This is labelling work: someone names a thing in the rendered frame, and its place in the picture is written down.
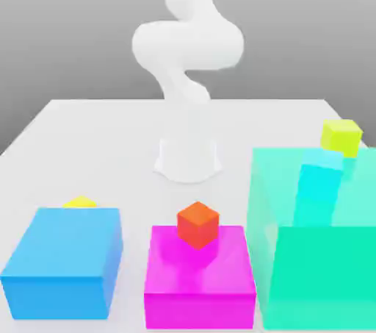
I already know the small orange cube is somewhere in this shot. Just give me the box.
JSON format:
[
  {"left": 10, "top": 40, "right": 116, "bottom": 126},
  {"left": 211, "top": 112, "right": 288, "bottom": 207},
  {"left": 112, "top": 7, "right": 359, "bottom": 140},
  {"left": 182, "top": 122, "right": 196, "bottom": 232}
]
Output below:
[{"left": 176, "top": 201, "right": 220, "bottom": 251}]

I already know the small yellow cube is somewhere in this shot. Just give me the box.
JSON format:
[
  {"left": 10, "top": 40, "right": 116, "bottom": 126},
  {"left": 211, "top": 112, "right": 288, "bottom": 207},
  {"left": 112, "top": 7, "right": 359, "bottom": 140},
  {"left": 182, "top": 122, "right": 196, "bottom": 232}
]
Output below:
[{"left": 62, "top": 195, "right": 98, "bottom": 210}]

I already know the small cyan cube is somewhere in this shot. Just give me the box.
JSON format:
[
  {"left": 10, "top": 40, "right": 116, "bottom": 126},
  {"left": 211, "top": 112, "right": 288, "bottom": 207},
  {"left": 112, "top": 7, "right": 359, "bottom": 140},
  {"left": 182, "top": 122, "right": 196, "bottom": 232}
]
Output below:
[{"left": 292, "top": 148, "right": 345, "bottom": 227}]

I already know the small lime cube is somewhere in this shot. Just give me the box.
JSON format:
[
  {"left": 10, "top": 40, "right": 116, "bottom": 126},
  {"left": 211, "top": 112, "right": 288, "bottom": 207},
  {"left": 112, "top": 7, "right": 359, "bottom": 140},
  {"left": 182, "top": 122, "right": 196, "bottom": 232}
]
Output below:
[{"left": 319, "top": 118, "right": 364, "bottom": 160}]

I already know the large magenta box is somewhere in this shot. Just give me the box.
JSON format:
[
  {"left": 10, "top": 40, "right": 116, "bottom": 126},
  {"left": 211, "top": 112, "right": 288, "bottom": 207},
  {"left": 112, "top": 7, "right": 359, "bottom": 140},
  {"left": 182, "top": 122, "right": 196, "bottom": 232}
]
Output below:
[{"left": 142, "top": 224, "right": 258, "bottom": 330}]

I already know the large blue box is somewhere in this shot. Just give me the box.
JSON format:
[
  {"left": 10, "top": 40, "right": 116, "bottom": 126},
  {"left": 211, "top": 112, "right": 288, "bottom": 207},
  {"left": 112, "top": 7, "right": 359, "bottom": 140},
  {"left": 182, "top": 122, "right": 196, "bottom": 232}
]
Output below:
[{"left": 0, "top": 207, "right": 124, "bottom": 321}]

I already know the large turquoise box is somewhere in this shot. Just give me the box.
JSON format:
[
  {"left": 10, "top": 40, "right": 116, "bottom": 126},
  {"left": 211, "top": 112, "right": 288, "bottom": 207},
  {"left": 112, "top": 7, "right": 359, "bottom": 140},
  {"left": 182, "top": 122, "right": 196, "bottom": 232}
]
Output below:
[{"left": 245, "top": 146, "right": 376, "bottom": 332}]

